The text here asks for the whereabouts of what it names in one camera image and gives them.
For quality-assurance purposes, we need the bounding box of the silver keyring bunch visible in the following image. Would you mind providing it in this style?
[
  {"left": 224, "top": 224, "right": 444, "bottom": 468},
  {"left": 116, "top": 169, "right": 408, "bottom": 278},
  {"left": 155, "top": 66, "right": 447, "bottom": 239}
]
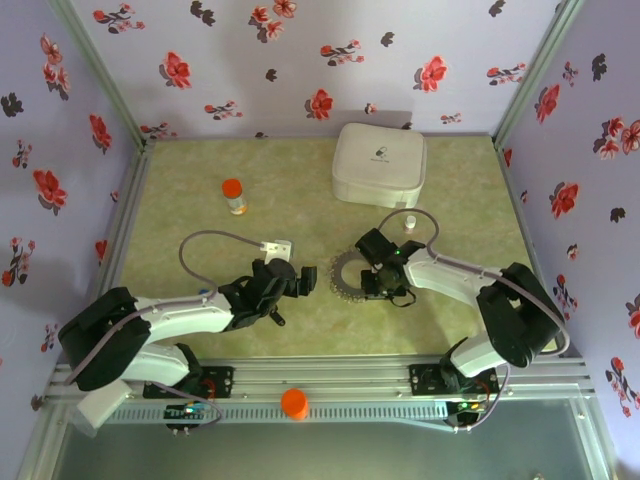
[{"left": 327, "top": 248, "right": 389, "bottom": 305}]

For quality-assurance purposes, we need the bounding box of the orange-capped pill bottle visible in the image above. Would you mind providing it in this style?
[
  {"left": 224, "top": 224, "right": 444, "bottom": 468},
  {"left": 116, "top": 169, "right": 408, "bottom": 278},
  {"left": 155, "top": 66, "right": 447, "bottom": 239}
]
[{"left": 221, "top": 178, "right": 250, "bottom": 217}]

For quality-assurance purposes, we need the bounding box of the white zip pill case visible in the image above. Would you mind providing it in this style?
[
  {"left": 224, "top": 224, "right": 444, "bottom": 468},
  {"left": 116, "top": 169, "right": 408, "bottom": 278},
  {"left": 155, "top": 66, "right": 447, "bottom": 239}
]
[{"left": 330, "top": 122, "right": 429, "bottom": 210}]

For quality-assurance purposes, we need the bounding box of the orange plastic cylinder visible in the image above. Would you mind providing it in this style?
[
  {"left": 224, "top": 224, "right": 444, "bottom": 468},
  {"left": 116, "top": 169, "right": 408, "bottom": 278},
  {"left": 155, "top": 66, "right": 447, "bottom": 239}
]
[{"left": 280, "top": 387, "right": 310, "bottom": 422}]

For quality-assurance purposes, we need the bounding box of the small circuit board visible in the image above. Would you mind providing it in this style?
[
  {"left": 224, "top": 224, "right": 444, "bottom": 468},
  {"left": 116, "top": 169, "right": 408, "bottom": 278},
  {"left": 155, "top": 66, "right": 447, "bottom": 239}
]
[
  {"left": 164, "top": 401, "right": 212, "bottom": 420},
  {"left": 447, "top": 398, "right": 490, "bottom": 417}
]

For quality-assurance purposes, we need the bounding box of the long aluminium base rail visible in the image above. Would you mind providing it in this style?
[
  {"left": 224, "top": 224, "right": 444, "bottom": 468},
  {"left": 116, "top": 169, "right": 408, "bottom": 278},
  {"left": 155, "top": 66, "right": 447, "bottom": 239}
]
[{"left": 47, "top": 355, "right": 599, "bottom": 404}]

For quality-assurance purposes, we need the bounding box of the grey slotted cable duct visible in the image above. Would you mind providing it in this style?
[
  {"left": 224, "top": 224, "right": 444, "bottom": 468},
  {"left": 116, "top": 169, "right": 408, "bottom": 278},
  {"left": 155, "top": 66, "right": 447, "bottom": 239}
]
[{"left": 107, "top": 402, "right": 451, "bottom": 425}]

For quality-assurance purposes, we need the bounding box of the aluminium table edge rail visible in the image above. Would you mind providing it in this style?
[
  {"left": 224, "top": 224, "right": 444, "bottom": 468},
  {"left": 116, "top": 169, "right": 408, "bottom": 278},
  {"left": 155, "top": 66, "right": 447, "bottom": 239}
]
[{"left": 89, "top": 141, "right": 156, "bottom": 321}]

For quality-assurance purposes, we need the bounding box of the aluminium frame post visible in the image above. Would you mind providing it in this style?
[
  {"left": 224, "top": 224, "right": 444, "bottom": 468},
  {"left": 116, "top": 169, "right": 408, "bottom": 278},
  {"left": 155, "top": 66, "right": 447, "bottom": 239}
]
[
  {"left": 492, "top": 0, "right": 586, "bottom": 151},
  {"left": 47, "top": 0, "right": 156, "bottom": 151}
]

